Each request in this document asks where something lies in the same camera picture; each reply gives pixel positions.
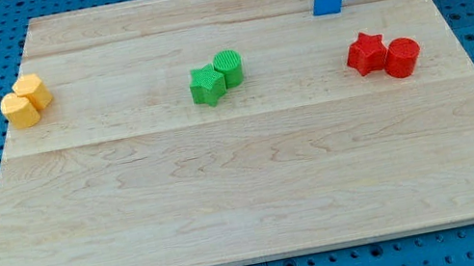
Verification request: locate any wooden board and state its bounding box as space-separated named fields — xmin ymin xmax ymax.
xmin=0 ymin=0 xmax=474 ymax=266

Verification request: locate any red cylinder block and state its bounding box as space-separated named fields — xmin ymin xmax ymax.
xmin=384 ymin=38 xmax=420 ymax=79

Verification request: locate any red star block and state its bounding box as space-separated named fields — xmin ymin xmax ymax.
xmin=347 ymin=32 xmax=388 ymax=76

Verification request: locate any green cylinder block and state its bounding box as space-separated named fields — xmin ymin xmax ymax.
xmin=213 ymin=49 xmax=244 ymax=89

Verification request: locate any yellow hexagon block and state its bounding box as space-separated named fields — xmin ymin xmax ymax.
xmin=12 ymin=73 xmax=53 ymax=110

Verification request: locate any green star block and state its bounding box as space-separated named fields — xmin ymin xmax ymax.
xmin=190 ymin=64 xmax=227 ymax=107

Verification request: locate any yellow heart block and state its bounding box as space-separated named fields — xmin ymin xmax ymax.
xmin=0 ymin=93 xmax=40 ymax=129

